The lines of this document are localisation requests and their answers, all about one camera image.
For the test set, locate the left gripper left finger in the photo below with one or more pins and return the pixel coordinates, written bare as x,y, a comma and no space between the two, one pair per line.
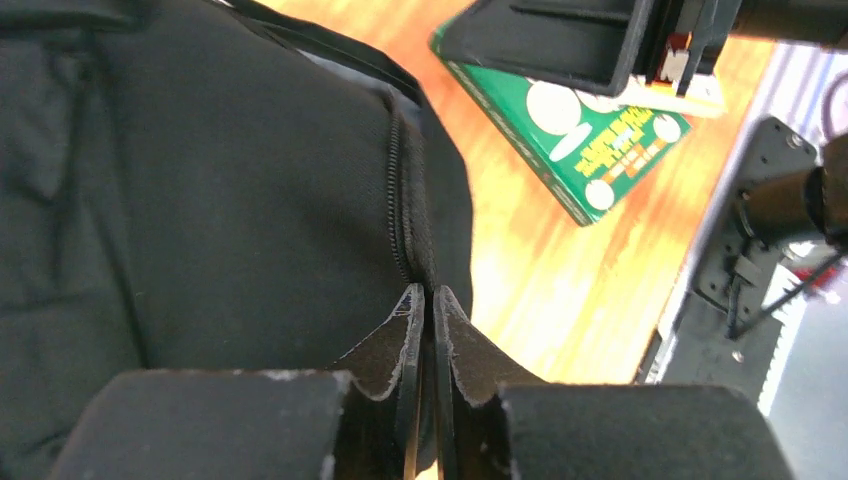
359,419

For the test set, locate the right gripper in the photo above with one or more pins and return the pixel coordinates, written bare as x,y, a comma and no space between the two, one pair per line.
594,46

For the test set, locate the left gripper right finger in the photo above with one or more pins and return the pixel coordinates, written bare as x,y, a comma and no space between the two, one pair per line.
497,420

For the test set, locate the green coin book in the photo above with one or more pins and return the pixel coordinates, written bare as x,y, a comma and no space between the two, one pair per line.
588,151

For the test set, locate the black backpack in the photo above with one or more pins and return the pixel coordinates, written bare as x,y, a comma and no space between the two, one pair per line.
207,185

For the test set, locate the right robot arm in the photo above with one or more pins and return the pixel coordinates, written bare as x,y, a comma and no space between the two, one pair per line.
831,213

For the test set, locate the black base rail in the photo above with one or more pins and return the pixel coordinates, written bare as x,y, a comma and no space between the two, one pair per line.
719,326

